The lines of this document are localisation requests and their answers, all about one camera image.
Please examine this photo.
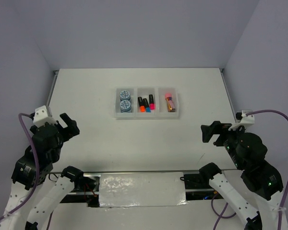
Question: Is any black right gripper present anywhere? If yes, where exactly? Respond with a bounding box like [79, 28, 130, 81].
[200, 118, 246, 168]

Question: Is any pink tube of coloured pens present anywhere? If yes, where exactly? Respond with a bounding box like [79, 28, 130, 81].
[165, 93, 176, 112]

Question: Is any blue cleaning gel jar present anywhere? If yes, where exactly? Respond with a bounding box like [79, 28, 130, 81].
[120, 100, 132, 113]
[119, 90, 131, 101]

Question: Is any pink highlighter with black cap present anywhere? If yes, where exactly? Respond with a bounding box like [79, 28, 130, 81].
[149, 94, 156, 110]

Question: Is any blue highlighter with black cap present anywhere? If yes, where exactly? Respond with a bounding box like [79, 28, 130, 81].
[143, 98, 151, 113]

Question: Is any orange highlighter with black cap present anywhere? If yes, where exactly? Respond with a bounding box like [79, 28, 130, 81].
[137, 97, 145, 113]

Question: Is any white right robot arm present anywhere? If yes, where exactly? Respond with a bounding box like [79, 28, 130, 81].
[199, 121, 288, 230]

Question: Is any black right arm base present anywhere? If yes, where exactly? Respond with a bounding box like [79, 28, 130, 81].
[180, 173, 222, 201]

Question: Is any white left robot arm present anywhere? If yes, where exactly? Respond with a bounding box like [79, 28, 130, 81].
[0, 106, 84, 230]

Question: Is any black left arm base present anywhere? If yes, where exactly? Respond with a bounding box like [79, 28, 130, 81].
[61, 175, 100, 207]

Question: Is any clear three-compartment plastic organizer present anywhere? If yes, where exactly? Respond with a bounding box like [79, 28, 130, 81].
[114, 87, 180, 120]

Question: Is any white foil-covered front panel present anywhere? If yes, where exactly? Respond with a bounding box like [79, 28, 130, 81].
[99, 172, 187, 207]

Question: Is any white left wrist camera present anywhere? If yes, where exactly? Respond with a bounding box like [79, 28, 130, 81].
[33, 105, 57, 127]

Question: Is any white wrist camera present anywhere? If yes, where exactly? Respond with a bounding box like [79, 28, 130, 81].
[228, 110, 255, 131]
[33, 105, 57, 127]

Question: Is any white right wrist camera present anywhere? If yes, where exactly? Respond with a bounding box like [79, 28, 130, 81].
[228, 110, 255, 131]

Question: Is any silver metal table rail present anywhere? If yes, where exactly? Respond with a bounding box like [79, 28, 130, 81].
[48, 169, 231, 175]

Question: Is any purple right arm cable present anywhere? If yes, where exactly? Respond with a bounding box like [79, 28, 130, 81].
[210, 109, 288, 230]

